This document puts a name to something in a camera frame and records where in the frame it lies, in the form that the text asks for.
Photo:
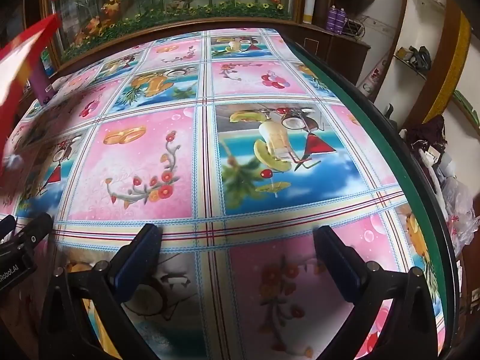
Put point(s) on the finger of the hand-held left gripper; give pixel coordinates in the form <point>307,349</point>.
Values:
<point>5,225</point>
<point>35,232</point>

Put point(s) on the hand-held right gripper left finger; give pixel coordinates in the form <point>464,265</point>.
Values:
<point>137,270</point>

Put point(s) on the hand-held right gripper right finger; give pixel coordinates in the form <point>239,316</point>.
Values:
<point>337,270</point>

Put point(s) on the red cardboard box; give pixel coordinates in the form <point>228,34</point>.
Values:
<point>22,63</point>

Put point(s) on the printed tablecloth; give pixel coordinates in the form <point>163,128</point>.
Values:
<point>142,180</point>

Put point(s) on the white plastic bag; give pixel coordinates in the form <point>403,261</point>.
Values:
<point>459,210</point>

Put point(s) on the purple drinking bottle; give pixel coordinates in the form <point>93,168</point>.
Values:
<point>42,82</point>

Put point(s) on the dark red cloth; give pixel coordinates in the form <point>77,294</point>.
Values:
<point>427,129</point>

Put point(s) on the wooden cabinet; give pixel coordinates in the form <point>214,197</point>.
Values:
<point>337,48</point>

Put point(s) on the dark shoes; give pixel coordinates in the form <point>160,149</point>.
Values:
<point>416,56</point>

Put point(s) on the purple spray can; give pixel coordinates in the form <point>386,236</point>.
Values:
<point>340,20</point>
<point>331,18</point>

